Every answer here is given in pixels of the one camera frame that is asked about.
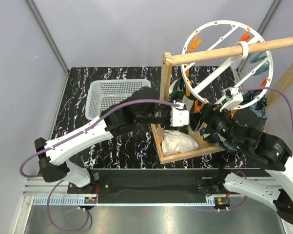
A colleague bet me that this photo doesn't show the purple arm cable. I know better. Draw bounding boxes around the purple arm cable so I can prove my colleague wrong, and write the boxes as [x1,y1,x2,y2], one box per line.
[238,87,293,178]
[19,98,183,231]

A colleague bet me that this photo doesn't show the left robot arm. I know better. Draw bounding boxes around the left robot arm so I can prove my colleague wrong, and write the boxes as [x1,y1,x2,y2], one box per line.
[35,87,179,193]

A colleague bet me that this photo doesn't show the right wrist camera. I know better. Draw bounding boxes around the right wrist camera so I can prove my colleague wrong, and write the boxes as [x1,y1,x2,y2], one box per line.
[220,87,243,112]

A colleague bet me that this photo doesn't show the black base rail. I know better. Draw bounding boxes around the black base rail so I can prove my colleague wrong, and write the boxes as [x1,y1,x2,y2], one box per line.
[67,168,234,204]

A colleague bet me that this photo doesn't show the white round clip hanger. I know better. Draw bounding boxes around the white round clip hanger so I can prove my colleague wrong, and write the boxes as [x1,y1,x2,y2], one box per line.
[181,20,273,104]

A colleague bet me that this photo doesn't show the teal clothespin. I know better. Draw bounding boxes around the teal clothespin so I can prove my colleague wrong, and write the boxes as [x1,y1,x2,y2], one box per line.
[250,53,270,76]

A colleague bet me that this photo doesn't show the green garment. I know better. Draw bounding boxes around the green garment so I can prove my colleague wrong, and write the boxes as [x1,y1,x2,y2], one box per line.
[168,78,201,134]

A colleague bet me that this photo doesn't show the orange clothespin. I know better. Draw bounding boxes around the orange clothespin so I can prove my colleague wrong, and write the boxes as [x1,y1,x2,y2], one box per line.
[194,99,205,112]
[189,31,202,52]
[186,80,192,97]
[238,28,251,42]

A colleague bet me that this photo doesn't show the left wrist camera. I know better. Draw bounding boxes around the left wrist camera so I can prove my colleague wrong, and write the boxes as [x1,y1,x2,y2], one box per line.
[171,102,190,127]

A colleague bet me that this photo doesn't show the white printed t-shirt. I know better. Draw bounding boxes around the white printed t-shirt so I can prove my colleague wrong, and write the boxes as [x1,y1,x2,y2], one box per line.
[161,130,199,155]

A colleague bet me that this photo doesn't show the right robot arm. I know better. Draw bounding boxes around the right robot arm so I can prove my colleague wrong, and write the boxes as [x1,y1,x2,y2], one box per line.
[190,104,293,224]

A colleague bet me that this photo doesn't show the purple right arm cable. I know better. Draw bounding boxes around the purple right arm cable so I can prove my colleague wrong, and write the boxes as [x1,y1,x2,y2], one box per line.
[238,87,293,178]

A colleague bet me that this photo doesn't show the orange clothespin top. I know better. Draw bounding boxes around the orange clothespin top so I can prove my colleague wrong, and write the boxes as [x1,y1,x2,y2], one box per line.
[189,31,202,52]

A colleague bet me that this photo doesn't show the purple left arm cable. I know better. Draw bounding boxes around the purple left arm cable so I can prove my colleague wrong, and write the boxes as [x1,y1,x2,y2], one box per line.
[19,98,183,231]

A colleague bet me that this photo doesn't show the white perforated plastic basket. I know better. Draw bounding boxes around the white perforated plastic basket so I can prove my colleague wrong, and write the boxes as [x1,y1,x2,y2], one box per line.
[85,79,151,120]

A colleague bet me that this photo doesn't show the wooden hanging rack frame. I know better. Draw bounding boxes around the wooden hanging rack frame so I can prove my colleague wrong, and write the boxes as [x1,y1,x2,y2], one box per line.
[151,37,293,164]

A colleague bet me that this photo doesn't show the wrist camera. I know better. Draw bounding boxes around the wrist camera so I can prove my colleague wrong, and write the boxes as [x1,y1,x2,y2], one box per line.
[171,102,190,127]
[220,87,243,112]

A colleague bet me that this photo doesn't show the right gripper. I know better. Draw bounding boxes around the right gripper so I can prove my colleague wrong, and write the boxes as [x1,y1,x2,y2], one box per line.
[189,101,246,150]

